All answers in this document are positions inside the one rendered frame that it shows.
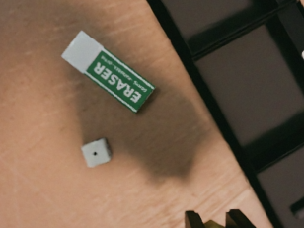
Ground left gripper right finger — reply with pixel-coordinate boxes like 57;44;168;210
225;208;257;228

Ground black three-compartment bin rack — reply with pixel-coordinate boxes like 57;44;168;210
146;0;304;228

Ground white die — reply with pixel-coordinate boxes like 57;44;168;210
80;137;111;167

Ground green and white eraser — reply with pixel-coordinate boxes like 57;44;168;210
61;31;155;114

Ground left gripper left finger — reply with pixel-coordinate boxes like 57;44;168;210
185;210;205;228

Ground gold hex nut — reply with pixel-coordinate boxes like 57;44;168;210
203;219;225;228

